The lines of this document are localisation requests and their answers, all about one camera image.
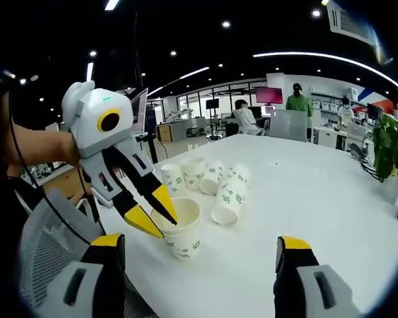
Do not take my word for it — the green potted plant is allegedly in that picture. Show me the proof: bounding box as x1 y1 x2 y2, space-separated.
372 113 398 190

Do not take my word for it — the nested stack of paper cups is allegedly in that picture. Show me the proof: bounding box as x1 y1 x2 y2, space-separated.
150 197 202 261

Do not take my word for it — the person's black shirt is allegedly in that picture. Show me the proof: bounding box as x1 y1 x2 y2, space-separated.
0 165 49 299

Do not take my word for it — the black wire rack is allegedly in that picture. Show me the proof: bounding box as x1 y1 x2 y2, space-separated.
350 142 387 182

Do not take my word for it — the white storage shelf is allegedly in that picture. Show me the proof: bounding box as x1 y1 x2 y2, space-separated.
310 87 385 133

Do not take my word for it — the white table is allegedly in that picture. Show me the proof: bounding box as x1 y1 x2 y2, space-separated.
94 133 398 318

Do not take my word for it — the wooden side desk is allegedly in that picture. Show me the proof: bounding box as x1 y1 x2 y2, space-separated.
41 164 96 208

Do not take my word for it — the black screen on wheeled stand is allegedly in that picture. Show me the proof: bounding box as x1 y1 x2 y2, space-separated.
204 97 222 139

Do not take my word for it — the blue roll-up banner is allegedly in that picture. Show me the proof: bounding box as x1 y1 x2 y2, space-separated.
145 105 157 133

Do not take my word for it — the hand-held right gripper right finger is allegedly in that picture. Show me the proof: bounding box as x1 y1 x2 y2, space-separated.
273 235 362 318

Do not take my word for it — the white mesh office chair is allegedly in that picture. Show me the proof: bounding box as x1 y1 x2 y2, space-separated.
348 123 375 158

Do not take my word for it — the ceiling air conditioner vent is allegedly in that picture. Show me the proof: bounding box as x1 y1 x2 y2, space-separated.
325 0 377 46

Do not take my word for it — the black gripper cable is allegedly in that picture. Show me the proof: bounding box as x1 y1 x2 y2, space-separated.
5 92 102 246

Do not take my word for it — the red display screen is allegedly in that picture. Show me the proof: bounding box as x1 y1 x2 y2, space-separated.
255 86 284 107

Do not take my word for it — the wooden cabinet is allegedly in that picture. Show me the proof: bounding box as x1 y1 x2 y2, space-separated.
155 124 174 143

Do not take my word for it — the pile of paper cups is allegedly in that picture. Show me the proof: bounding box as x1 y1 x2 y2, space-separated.
160 156 252 227

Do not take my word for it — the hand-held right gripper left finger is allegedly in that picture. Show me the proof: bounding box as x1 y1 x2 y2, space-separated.
36 233 127 318

